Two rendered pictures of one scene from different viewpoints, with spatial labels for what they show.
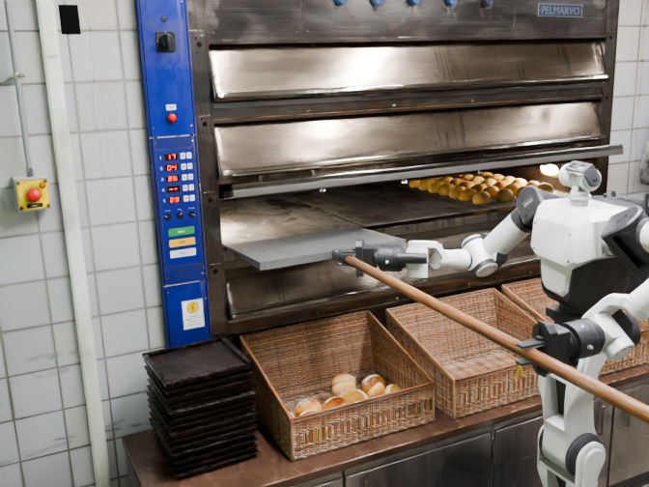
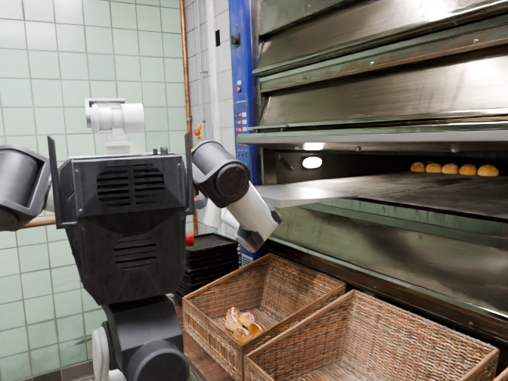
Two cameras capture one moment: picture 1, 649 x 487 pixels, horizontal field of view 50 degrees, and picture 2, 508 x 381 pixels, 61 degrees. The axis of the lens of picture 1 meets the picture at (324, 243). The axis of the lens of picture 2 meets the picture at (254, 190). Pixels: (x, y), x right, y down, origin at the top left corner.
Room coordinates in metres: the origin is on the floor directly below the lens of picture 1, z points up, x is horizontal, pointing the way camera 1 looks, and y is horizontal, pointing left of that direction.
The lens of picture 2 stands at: (2.21, -1.75, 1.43)
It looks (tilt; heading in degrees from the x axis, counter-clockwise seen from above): 7 degrees down; 86
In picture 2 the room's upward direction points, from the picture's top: 2 degrees counter-clockwise
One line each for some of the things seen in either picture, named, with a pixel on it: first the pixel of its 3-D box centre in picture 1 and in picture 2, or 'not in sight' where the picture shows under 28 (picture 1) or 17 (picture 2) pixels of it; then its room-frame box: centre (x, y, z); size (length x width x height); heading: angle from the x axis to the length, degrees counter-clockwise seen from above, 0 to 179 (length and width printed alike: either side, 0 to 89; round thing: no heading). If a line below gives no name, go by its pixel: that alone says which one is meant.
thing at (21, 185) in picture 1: (32, 192); (204, 131); (2.13, 0.89, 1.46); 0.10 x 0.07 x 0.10; 116
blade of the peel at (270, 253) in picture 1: (313, 243); (280, 191); (2.46, 0.04, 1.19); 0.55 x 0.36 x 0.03; 115
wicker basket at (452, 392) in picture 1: (475, 346); (359, 376); (2.59, -0.58, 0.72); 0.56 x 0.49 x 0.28; 115
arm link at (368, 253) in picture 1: (375, 258); not in sight; (2.21, -0.16, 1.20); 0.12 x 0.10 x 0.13; 80
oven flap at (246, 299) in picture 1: (432, 258); (415, 258); (2.82, -0.45, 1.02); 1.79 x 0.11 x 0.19; 116
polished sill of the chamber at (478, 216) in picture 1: (429, 224); (420, 214); (2.84, -0.44, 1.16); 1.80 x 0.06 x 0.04; 116
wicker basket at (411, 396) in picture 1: (334, 377); (258, 308); (2.34, -0.02, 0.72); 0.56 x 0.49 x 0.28; 115
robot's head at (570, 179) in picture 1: (578, 181); (119, 123); (1.99, -0.73, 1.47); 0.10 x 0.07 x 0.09; 17
